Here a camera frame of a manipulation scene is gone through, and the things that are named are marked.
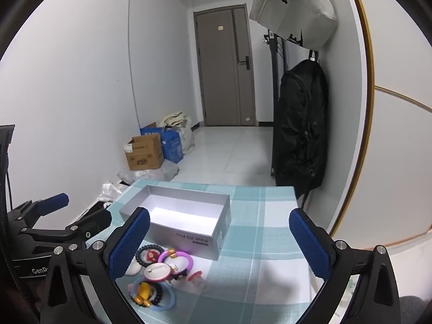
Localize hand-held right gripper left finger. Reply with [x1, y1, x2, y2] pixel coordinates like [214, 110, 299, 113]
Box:
[40, 207, 151, 324]

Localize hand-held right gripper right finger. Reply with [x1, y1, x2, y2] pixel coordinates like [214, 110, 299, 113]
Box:
[288, 207, 402, 324]

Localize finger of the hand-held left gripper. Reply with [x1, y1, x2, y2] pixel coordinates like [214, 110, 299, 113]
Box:
[20, 209, 113, 244]
[8, 193, 70, 225]

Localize black spiral hair tie red charm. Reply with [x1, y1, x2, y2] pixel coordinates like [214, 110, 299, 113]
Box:
[135, 244, 166, 267]

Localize round white badge red rim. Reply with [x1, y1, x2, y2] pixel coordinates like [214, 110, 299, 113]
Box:
[143, 261, 171, 283]

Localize black spiral hair tie yellow charm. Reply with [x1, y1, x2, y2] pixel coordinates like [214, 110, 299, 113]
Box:
[127, 281, 166, 308]

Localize black hair tie gold beads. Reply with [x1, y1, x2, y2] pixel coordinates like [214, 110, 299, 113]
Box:
[169, 266, 190, 282]

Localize grey cardboard box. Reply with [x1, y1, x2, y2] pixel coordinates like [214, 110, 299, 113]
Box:
[119, 185, 232, 261]

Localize purple hair ring gold bead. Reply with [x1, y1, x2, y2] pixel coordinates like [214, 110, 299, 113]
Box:
[158, 249, 194, 277]

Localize light blue hair ring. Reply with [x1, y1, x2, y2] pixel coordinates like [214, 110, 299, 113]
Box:
[130, 277, 177, 311]

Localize red ruffled hair clip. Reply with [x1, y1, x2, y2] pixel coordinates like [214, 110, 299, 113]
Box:
[187, 270, 210, 291]

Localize crumpled clear plastic bag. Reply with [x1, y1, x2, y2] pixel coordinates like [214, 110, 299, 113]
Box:
[116, 161, 179, 186]
[83, 180, 130, 211]

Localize teal plaid tablecloth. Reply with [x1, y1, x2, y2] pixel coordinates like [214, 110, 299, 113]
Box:
[86, 179, 358, 324]

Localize brown cardboard box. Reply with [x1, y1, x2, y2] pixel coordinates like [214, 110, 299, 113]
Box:
[124, 133, 165, 171]

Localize blue carton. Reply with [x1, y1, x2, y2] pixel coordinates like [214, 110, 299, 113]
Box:
[160, 130, 184, 163]
[140, 126, 166, 139]

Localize black backpack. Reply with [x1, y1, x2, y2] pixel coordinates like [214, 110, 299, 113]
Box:
[272, 59, 329, 206]

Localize white plastic sack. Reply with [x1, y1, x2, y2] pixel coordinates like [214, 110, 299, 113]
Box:
[164, 116, 196, 154]

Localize beige cloth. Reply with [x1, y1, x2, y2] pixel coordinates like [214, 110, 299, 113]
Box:
[160, 111, 191, 129]

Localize white gold-trimmed panel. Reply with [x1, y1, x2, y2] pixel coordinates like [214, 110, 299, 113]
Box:
[332, 0, 432, 247]

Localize black metal rack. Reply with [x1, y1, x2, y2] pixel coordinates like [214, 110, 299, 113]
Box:
[261, 30, 287, 179]

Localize brown door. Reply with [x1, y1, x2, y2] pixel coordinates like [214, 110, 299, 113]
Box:
[193, 4, 258, 127]

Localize white tote bag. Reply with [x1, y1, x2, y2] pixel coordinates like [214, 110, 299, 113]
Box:
[249, 0, 339, 50]

